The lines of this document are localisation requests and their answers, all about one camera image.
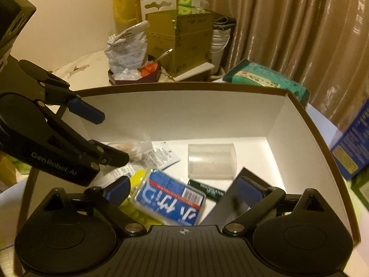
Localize green carton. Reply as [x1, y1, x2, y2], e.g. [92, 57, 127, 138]
[350, 173, 369, 212]

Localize brown cardboard box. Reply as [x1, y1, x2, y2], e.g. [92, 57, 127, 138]
[14, 81, 361, 277]

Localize clear bag of white pellets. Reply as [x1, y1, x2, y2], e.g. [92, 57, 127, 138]
[108, 140, 145, 163]

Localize black product box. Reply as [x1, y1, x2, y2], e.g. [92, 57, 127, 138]
[201, 166, 286, 226]

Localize translucent plastic cup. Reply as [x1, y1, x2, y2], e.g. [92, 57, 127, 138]
[187, 142, 238, 180]

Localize metal spoon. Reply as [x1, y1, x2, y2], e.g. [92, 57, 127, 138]
[151, 49, 174, 64]

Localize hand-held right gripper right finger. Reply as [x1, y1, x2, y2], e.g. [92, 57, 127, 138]
[223, 176, 335, 235]

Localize dark red tray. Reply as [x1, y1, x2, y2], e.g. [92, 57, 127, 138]
[108, 60, 162, 86]

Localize dark green pen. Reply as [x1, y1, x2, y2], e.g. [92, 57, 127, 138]
[187, 179, 226, 201]

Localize teal package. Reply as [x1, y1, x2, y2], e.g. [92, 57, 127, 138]
[221, 59, 311, 106]

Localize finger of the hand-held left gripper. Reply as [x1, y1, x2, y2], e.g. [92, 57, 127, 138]
[43, 105, 130, 168]
[18, 59, 105, 124]

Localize beige curtain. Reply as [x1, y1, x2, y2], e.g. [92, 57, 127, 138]
[201, 0, 369, 131]

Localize olive cardboard box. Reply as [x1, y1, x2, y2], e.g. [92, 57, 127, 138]
[145, 9, 214, 75]

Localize white printed sachet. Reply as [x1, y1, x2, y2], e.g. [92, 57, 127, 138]
[140, 146, 181, 170]

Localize silver foil bag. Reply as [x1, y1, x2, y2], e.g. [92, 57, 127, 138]
[104, 21, 149, 76]

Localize yellow snack packet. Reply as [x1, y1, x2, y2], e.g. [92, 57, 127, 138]
[119, 169, 164, 227]

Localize green tissue packs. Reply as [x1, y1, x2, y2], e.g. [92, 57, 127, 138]
[176, 0, 210, 17]

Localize blue carton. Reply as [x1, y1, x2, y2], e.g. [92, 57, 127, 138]
[330, 99, 369, 181]

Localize yellow plastic bag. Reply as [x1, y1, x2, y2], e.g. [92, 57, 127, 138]
[113, 0, 158, 24]

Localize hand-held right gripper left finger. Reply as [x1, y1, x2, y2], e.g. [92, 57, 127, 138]
[35, 175, 147, 235]

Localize white carved chair back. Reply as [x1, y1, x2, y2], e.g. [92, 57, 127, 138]
[140, 0, 177, 15]

